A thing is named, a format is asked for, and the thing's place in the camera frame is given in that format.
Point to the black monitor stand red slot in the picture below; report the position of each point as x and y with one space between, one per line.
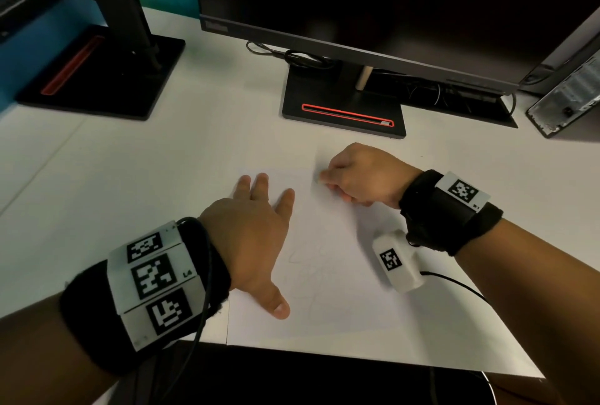
328 95

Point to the person's left forearm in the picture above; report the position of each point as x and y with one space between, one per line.
37 353

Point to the black desktop computer tower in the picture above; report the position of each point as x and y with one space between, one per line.
572 100

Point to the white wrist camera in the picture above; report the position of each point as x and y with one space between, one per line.
408 278

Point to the black flat stand base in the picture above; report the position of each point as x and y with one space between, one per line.
117 86

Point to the round metal bin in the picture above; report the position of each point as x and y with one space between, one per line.
464 390

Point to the person's left hand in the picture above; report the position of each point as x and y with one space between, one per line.
248 240

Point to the white single-marker block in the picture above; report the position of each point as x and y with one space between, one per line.
443 186

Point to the white three-marker block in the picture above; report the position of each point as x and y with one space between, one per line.
119 278

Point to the person's right hand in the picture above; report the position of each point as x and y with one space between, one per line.
375 175

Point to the person's right forearm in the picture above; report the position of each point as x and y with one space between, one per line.
539 301

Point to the white paper sheet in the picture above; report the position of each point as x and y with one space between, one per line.
337 287

